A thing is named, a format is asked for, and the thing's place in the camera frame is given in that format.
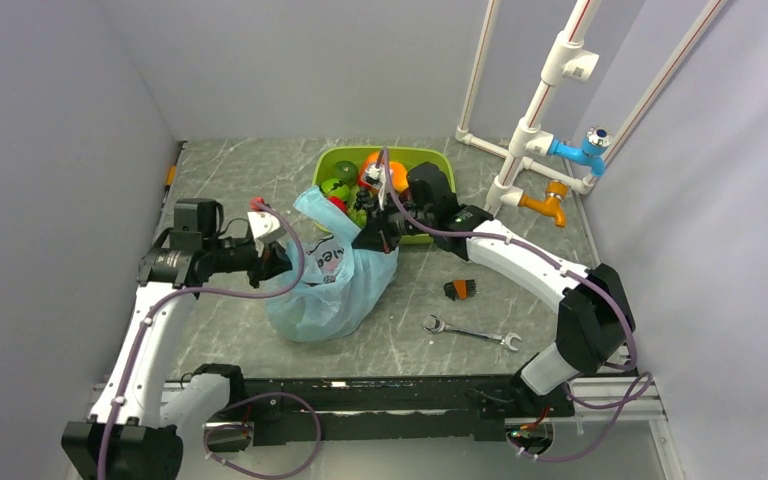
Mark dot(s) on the red fake apple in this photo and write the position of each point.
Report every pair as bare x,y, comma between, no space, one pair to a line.
339,203

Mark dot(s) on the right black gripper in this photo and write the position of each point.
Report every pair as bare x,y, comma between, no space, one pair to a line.
371,237

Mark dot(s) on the orange faucet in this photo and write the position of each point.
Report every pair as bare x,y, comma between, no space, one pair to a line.
551,205

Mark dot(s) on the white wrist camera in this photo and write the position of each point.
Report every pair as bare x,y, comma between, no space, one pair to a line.
373,180
264,225

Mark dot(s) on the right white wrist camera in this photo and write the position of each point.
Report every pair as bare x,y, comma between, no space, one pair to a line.
373,180

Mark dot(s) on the blue faucet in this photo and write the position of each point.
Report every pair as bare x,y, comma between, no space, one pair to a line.
594,144

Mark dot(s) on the dark green round fruit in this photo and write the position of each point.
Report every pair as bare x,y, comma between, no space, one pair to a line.
346,172

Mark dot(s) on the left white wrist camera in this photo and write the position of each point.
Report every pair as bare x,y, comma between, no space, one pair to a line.
264,225

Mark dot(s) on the green fake grapes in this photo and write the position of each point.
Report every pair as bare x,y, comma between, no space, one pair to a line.
358,216

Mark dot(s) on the blue plastic bag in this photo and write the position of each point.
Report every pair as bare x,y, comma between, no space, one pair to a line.
340,284

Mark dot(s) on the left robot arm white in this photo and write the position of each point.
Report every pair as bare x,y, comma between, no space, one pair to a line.
130,432

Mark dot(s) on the white PVC pipe frame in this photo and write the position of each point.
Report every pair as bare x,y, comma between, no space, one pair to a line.
527,167

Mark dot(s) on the silver open-end wrench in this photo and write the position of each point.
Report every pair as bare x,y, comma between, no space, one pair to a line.
509,341

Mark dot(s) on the green plastic fruit basket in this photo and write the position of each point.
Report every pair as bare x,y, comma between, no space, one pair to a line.
410,157

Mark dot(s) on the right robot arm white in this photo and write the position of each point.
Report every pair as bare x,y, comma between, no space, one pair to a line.
593,314

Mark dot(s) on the orange black hex key set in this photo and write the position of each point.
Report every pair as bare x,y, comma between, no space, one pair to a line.
460,289

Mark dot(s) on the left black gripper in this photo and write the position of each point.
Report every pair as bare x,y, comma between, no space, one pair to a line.
272,262

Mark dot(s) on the orange fake mango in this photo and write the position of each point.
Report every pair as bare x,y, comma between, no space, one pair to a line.
399,174

